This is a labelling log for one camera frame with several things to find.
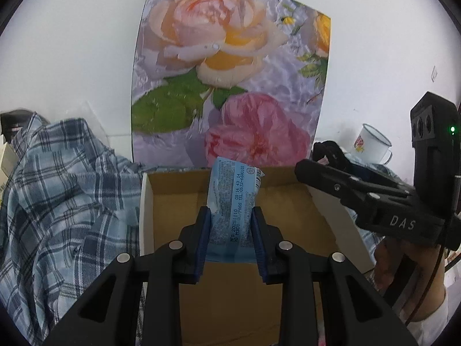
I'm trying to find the blue plaid cloth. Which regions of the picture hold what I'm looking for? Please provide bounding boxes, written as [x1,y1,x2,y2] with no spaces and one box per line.
[0,112,415,346]

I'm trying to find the blue plastic packet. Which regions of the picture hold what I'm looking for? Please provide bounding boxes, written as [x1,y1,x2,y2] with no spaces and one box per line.
[205,157,265,264]

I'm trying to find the dark object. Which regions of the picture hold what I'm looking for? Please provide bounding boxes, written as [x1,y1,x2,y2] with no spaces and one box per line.
[0,110,35,134]

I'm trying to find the person's right forearm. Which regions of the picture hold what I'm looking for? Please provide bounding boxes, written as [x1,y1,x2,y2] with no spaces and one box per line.
[405,288,451,346]

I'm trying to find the person's right hand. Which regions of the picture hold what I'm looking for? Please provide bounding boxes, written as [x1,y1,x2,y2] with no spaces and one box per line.
[373,238,449,323]

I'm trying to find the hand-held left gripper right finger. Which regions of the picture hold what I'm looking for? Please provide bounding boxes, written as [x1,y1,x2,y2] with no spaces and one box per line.
[251,206,418,346]

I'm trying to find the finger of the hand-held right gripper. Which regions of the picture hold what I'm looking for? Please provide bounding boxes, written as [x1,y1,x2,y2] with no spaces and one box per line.
[311,140,408,191]
[294,159,415,221]

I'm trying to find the floral rose poster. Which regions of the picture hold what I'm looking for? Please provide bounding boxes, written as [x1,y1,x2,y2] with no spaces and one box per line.
[130,0,332,168]

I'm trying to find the cardboard box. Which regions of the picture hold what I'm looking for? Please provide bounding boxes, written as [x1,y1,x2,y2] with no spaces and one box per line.
[140,166,377,346]

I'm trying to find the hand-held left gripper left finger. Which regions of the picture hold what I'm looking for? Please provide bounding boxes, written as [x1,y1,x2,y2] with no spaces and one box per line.
[43,206,211,346]

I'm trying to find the white cardboard carton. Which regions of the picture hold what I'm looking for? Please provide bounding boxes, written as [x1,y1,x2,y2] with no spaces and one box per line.
[0,135,18,195]

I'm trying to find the white enamel mug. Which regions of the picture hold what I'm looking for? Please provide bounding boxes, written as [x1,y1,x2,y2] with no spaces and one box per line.
[351,123,393,165]

